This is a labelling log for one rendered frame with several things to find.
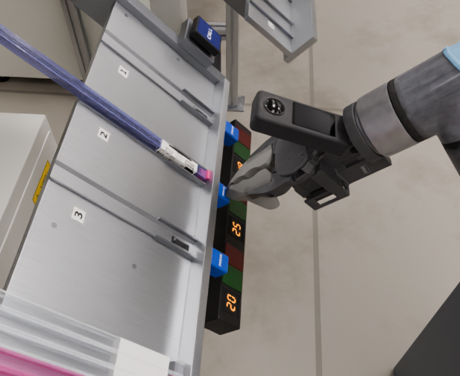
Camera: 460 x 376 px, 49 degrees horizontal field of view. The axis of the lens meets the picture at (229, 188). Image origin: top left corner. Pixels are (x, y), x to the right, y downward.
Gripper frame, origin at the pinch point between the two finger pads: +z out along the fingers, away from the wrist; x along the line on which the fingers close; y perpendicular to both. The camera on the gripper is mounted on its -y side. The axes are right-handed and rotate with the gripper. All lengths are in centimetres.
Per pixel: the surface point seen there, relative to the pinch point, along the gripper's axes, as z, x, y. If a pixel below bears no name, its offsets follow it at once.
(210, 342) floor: 52, 6, 48
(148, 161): 1.6, -2.7, -12.1
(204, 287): -0.6, -16.2, -3.0
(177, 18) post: 10.6, 41.8, -7.3
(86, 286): 1.6, -20.7, -15.7
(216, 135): -0.2, 7.0, -3.6
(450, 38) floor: -10, 139, 107
